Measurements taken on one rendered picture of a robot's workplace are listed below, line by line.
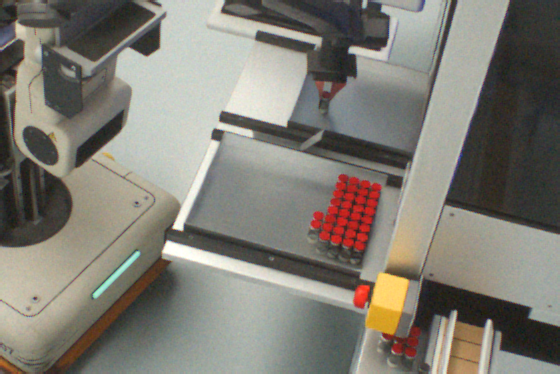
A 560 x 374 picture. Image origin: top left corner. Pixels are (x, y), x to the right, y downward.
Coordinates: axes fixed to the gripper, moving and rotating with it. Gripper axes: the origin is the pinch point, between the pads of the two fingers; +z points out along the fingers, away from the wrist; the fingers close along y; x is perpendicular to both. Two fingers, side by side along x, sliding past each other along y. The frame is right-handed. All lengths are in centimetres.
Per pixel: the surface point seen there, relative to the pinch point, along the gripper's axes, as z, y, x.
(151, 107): 93, -43, 90
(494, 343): -1, 28, -61
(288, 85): 4.8, -7.4, 7.4
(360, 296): -8, 3, -59
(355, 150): 2.9, 6.2, -13.0
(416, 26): 93, 50, 146
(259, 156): 4.6, -13.3, -15.2
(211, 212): 4.5, -22.3, -31.3
